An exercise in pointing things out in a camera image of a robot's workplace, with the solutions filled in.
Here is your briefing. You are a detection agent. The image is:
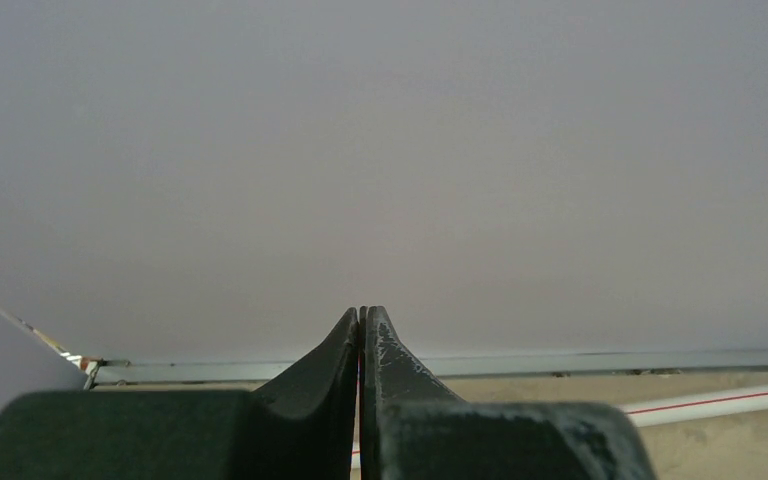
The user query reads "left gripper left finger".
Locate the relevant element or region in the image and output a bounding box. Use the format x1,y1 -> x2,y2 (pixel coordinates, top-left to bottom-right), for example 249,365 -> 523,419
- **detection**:
0,309 -> 359,479

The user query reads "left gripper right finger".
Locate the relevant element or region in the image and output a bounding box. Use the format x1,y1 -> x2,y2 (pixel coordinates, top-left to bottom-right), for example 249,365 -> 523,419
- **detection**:
359,306 -> 656,479

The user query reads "aluminium table frame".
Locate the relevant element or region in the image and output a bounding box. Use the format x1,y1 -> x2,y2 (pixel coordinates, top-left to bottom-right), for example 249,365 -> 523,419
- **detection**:
89,349 -> 768,388

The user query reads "white PVC pipe frame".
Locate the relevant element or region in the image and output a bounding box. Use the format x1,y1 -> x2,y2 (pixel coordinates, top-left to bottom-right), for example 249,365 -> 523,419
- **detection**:
350,379 -> 768,470

